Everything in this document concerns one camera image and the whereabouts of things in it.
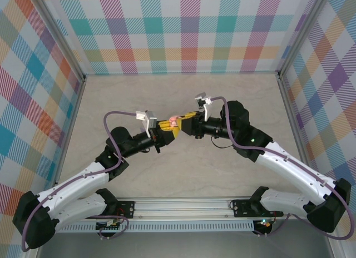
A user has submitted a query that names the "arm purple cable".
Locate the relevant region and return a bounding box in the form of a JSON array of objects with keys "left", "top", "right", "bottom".
[
  {"left": 21, "top": 110, "right": 139, "bottom": 253},
  {"left": 210, "top": 95, "right": 352, "bottom": 241}
]

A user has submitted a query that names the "black mounting plate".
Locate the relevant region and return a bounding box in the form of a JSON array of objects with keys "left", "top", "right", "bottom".
[
  {"left": 115, "top": 201, "right": 136, "bottom": 219},
  {"left": 233, "top": 198, "right": 255, "bottom": 217}
]

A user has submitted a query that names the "right control circuit board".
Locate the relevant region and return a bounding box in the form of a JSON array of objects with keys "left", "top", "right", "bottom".
[{"left": 254, "top": 218, "right": 275, "bottom": 230}]

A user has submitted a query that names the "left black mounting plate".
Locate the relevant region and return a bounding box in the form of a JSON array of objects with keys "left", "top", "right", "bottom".
[{"left": 115, "top": 201, "right": 136, "bottom": 219}]

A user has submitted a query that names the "left control circuit board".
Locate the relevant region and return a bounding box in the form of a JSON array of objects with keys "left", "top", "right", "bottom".
[{"left": 96, "top": 219, "right": 125, "bottom": 232}]

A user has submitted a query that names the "left aluminium side rail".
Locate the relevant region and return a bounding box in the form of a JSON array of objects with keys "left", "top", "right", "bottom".
[{"left": 26, "top": 76, "right": 88, "bottom": 258}]

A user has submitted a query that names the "control circuit board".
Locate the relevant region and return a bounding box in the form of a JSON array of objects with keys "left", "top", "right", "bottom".
[
  {"left": 254, "top": 218, "right": 275, "bottom": 230},
  {"left": 96, "top": 219, "right": 125, "bottom": 232}
]

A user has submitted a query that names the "right aluminium side rail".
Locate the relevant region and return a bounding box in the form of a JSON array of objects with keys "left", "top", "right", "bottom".
[{"left": 278, "top": 73, "right": 345, "bottom": 258}]

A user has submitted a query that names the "aluminium corner post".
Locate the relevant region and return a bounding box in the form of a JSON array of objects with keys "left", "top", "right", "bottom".
[
  {"left": 33, "top": 0, "right": 87, "bottom": 82},
  {"left": 278, "top": 0, "right": 333, "bottom": 81}
]

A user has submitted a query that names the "white slotted cable duct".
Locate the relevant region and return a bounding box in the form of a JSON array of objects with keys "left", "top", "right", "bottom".
[{"left": 58, "top": 220, "right": 255, "bottom": 233}]

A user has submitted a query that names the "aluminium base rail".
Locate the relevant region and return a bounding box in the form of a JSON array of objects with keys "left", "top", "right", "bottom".
[{"left": 60, "top": 197, "right": 306, "bottom": 222}]

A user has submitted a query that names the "grey metal base plate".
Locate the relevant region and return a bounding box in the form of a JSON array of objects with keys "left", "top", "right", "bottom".
[{"left": 37, "top": 231, "right": 334, "bottom": 258}]

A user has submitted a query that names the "left aluminium corner post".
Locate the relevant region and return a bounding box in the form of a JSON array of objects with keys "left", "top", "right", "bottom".
[{"left": 33, "top": 0, "right": 87, "bottom": 82}]

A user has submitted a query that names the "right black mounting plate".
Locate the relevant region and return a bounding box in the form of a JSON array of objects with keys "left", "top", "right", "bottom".
[{"left": 233, "top": 198, "right": 255, "bottom": 217}]

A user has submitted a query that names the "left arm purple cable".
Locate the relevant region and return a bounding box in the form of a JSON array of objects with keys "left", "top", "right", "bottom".
[{"left": 21, "top": 110, "right": 139, "bottom": 253}]

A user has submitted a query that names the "right aluminium corner post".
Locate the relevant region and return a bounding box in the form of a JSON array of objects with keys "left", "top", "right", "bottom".
[{"left": 278, "top": 0, "right": 333, "bottom": 81}]

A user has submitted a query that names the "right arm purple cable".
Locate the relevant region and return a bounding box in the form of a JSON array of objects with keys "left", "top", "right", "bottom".
[{"left": 210, "top": 95, "right": 352, "bottom": 241}]

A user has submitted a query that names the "aluminium side rail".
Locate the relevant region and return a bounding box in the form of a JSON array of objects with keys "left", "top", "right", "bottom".
[
  {"left": 278, "top": 73, "right": 345, "bottom": 258},
  {"left": 26, "top": 76, "right": 88, "bottom": 258}
]

